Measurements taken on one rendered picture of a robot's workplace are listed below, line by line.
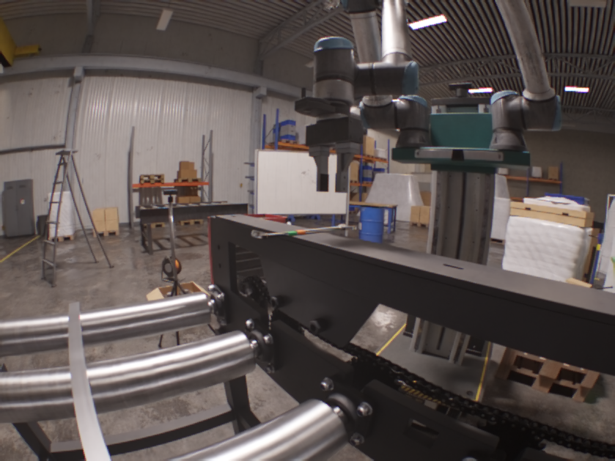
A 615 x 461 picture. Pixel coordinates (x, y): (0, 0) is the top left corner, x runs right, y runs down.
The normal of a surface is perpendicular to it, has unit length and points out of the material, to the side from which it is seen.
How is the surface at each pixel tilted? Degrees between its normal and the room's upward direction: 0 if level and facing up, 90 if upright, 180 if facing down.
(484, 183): 90
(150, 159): 90
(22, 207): 90
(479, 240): 90
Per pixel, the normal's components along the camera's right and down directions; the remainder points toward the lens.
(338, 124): -0.76, 0.08
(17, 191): 0.63, 0.14
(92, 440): 0.03, -0.99
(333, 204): 0.26, 0.16
